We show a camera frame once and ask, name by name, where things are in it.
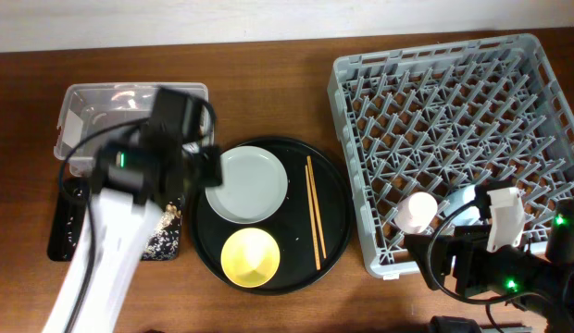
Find blue cup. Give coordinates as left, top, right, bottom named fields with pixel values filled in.
left=443, top=185, right=480, bottom=227

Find pink cup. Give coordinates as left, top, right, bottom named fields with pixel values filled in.
left=393, top=191, right=438, bottom=234

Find yellow bowl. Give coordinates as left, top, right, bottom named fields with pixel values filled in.
left=220, top=228, right=281, bottom=289

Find grey plate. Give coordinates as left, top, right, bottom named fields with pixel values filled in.
left=206, top=146, right=288, bottom=225

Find food scraps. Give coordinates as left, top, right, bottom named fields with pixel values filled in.
left=64, top=184, right=184, bottom=260

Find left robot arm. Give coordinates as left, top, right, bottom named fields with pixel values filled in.
left=44, top=87, right=222, bottom=332

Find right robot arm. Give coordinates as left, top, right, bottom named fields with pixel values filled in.
left=406, top=199, right=574, bottom=332

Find grey dishwasher rack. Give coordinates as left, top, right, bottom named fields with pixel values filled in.
left=327, top=34, right=574, bottom=280

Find black object bottom edge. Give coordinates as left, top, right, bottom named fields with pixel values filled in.
left=428, top=316, right=481, bottom=333

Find round black tray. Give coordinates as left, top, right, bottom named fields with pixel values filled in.
left=189, top=136, right=355, bottom=296

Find black rectangular tray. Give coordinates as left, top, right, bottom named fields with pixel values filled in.
left=46, top=177, right=185, bottom=263

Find clear plastic bin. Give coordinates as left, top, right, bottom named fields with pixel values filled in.
left=54, top=82, right=209, bottom=160

